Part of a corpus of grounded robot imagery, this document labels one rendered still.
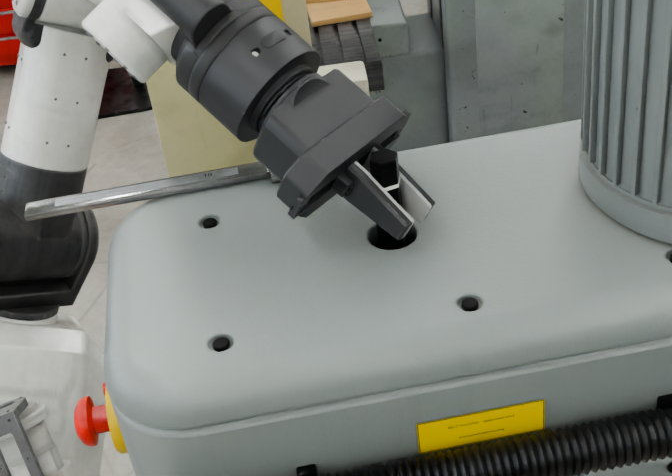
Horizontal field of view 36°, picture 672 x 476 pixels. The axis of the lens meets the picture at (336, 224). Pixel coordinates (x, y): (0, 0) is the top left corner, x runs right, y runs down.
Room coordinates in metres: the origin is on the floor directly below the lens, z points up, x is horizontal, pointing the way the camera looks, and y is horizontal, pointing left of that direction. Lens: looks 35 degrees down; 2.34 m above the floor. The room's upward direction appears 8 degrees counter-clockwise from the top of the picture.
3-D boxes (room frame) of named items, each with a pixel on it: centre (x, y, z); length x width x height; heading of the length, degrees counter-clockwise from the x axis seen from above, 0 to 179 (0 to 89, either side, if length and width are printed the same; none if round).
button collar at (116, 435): (0.60, 0.19, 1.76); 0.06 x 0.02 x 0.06; 4
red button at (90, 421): (0.60, 0.21, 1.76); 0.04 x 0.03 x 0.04; 4
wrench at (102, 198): (0.72, 0.13, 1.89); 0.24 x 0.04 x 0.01; 94
